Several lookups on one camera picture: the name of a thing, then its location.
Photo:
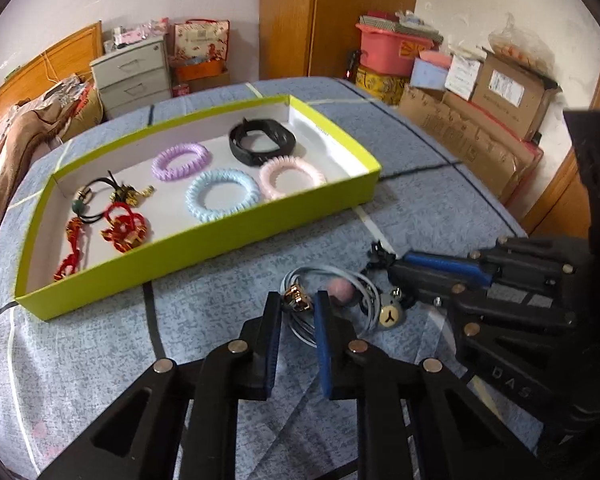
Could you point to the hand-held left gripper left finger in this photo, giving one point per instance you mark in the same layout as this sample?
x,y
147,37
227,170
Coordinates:
x,y
272,350

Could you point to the wooden wardrobe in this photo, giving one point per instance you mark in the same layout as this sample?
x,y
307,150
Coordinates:
x,y
290,20

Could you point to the flat brown cardboard box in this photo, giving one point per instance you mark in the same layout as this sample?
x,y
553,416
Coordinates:
x,y
455,135

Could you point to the open cardboard box white label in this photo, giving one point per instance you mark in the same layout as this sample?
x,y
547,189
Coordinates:
x,y
505,90

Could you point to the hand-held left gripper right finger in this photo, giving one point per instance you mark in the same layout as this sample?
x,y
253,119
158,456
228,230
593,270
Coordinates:
x,y
322,355

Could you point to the wooden headboard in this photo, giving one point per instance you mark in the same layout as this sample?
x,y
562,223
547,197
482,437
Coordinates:
x,y
65,55

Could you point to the floral bedding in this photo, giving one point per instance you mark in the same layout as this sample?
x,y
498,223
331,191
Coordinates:
x,y
70,92

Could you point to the red patterned gift bag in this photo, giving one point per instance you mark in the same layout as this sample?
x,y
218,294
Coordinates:
x,y
200,42

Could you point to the orange box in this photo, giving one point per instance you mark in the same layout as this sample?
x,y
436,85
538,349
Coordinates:
x,y
200,71

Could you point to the black wristband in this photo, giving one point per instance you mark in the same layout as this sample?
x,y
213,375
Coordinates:
x,y
240,147

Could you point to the white printed box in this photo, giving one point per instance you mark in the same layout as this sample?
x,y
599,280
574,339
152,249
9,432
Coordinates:
x,y
460,77

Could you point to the grey nightstand with drawers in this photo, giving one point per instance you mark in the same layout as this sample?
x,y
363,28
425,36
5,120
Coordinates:
x,y
130,85

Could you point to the pink boxes on nightstand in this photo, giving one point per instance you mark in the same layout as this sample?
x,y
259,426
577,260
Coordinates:
x,y
135,35

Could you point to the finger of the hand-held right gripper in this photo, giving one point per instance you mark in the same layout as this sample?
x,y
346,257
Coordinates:
x,y
445,266
420,280

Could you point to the brown blanket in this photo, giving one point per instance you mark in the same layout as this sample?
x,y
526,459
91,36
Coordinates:
x,y
10,150

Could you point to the stack of papers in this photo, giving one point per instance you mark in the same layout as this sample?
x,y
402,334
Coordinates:
x,y
405,25

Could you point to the pale blue box pink lid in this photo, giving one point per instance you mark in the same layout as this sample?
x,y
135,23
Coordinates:
x,y
427,75

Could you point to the yellow patterned tin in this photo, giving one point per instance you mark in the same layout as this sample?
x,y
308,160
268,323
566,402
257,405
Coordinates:
x,y
380,85

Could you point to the pink plastic bin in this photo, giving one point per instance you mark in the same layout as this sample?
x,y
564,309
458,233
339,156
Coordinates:
x,y
385,52

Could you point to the wooden door frame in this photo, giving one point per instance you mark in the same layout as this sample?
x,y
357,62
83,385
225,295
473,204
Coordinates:
x,y
555,200

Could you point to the clear plastic bag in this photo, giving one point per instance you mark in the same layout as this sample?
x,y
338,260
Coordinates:
x,y
520,45

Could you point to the yellow-green cardboard box tray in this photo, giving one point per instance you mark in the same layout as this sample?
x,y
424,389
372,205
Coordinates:
x,y
145,180

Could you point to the blue-grey patterned tablecloth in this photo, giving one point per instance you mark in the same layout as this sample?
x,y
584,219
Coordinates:
x,y
80,360

